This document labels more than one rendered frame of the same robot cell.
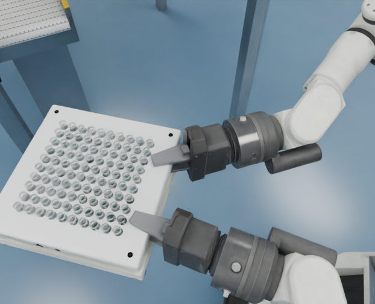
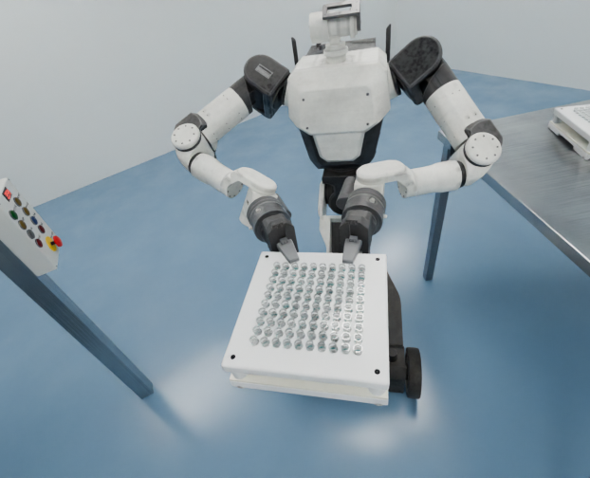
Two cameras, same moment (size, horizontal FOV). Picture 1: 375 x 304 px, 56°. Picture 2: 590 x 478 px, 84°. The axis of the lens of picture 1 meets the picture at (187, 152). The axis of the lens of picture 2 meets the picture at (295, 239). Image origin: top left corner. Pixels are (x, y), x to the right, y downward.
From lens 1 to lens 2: 0.56 m
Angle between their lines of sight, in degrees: 54
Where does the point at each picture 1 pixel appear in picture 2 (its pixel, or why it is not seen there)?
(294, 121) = (264, 184)
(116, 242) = (370, 269)
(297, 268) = (366, 174)
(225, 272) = (376, 206)
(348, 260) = (325, 227)
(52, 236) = (378, 313)
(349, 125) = (175, 291)
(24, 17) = not seen: outside the picture
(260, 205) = not seen: hidden behind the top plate
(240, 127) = (267, 209)
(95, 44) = not seen: outside the picture
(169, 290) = (332, 448)
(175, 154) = (287, 247)
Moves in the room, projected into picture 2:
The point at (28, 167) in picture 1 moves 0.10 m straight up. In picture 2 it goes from (310, 360) to (301, 321)
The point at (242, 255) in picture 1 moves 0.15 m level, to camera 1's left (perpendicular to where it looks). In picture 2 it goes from (364, 197) to (382, 245)
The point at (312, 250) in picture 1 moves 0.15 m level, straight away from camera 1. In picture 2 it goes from (348, 183) to (304, 167)
